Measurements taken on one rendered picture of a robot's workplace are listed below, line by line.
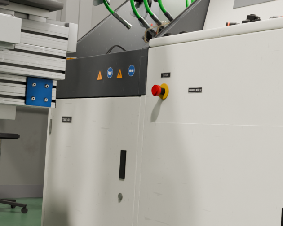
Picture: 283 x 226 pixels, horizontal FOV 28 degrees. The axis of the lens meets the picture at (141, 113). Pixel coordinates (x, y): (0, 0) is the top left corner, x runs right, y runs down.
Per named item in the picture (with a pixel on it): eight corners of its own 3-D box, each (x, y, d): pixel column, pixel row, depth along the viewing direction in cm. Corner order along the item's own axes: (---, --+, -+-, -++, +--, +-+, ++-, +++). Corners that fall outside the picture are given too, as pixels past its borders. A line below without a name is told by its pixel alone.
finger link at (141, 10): (132, 23, 227) (133, 0, 228) (143, 25, 231) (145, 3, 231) (136, 22, 225) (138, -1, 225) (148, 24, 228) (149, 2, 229)
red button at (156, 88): (148, 98, 180) (149, 82, 180) (158, 99, 182) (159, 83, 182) (158, 97, 175) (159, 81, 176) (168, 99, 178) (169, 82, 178)
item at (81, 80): (53, 97, 241) (55, 61, 242) (62, 98, 244) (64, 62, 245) (138, 95, 191) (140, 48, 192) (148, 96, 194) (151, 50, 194)
